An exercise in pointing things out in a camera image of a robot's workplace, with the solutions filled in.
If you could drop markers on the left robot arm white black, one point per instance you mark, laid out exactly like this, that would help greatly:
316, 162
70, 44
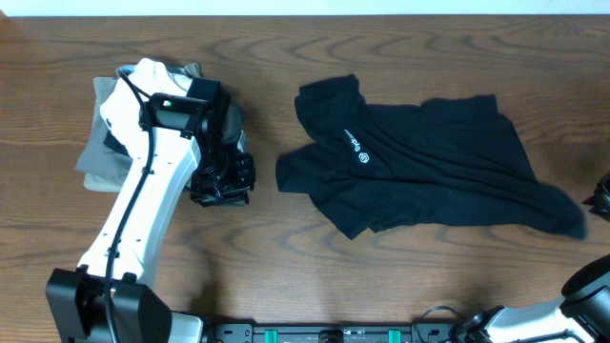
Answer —
109, 297

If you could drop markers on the white folded t-shirt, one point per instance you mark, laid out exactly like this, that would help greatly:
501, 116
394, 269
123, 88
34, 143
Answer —
121, 109

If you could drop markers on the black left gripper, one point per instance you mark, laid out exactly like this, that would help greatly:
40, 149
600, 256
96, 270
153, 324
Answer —
239, 194

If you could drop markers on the black mounting rail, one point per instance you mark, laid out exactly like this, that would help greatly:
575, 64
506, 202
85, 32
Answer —
425, 328

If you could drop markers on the black t-shirt with logo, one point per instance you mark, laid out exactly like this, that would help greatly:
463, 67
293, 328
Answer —
457, 163

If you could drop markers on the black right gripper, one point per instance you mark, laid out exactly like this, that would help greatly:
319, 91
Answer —
603, 198

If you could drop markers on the grey folded t-shirt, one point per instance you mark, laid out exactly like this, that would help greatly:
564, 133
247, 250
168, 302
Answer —
104, 154

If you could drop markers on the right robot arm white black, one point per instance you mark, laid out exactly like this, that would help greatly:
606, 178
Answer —
581, 312

